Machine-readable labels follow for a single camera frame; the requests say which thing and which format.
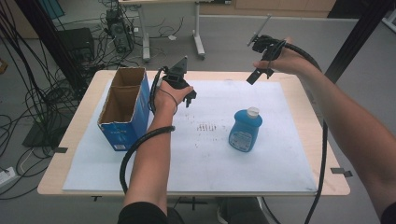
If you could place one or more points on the black box on floor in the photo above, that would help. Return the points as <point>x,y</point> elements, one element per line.
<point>76,43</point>

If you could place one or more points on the blue cardboard box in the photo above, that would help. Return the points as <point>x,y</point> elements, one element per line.
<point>124,124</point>

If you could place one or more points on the computer tower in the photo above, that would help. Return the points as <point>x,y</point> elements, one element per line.
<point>120,31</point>

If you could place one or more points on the white sheet mat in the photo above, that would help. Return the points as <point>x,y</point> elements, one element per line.
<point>211,161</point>

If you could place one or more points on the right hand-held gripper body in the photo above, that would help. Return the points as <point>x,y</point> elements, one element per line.
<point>268,46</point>

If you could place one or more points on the wooden cabinet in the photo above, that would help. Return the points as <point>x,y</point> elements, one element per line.
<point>280,7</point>

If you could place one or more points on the white power strip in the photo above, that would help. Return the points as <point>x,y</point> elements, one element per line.
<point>6,176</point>

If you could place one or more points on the dark floor mat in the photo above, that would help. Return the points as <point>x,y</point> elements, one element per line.
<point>43,133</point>

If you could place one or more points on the blue bottle with white cap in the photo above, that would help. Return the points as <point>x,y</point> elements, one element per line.
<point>245,130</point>

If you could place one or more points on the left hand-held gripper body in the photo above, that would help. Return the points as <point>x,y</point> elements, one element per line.
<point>176,77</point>

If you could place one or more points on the white desk with metal legs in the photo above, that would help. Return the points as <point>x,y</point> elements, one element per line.
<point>144,34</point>

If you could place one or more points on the person's left hand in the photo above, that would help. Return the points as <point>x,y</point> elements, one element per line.
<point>169,98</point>

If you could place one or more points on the black table clip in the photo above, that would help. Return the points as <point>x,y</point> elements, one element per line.
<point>341,171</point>
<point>60,150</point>

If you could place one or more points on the black metal stand post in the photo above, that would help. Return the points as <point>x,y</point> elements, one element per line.
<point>358,34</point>
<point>49,40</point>

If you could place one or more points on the person's right hand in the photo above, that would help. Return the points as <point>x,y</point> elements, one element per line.
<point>289,60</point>

